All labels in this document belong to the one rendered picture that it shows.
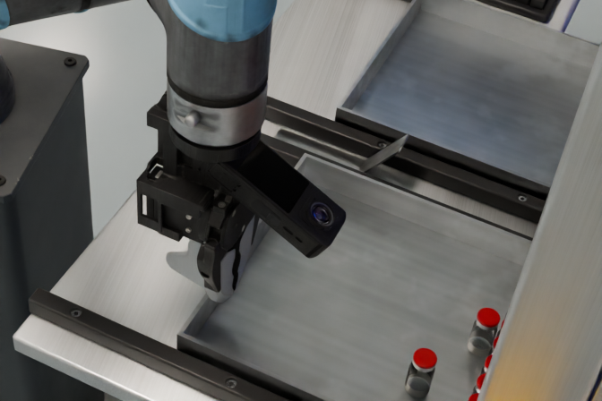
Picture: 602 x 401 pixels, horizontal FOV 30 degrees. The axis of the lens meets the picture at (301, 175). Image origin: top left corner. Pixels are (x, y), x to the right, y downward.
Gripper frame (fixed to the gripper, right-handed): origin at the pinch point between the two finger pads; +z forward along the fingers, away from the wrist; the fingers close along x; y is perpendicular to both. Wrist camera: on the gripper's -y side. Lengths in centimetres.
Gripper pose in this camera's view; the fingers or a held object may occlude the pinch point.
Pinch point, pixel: (229, 293)
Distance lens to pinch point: 100.6
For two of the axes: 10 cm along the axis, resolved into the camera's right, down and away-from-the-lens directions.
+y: -9.0, -3.6, 2.5
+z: -0.9, 7.0, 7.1
